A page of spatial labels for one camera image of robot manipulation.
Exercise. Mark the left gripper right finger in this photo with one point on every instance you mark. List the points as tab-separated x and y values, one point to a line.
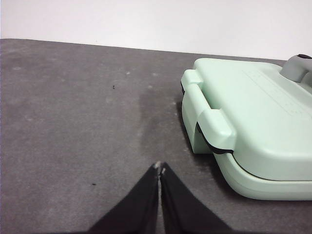
185	209

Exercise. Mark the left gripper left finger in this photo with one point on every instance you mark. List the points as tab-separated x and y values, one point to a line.
136	209

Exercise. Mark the mint green breakfast machine base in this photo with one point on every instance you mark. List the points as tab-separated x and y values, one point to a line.
256	190

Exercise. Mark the mint green hinged griddle cover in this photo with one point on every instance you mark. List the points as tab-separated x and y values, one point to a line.
256	109

